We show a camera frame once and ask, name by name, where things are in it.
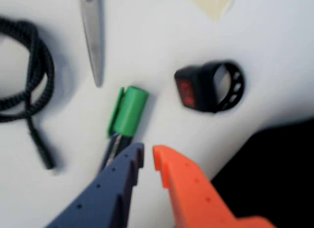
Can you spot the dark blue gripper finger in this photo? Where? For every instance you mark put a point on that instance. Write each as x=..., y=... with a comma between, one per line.
x=103, y=201

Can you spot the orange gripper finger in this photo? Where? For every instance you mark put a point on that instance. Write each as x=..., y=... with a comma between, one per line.
x=196, y=201

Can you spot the black marker with green cap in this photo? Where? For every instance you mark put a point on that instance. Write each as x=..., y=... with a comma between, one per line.
x=128, y=110

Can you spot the pale yellow masking tape piece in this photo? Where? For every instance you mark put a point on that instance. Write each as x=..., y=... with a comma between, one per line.
x=211, y=5

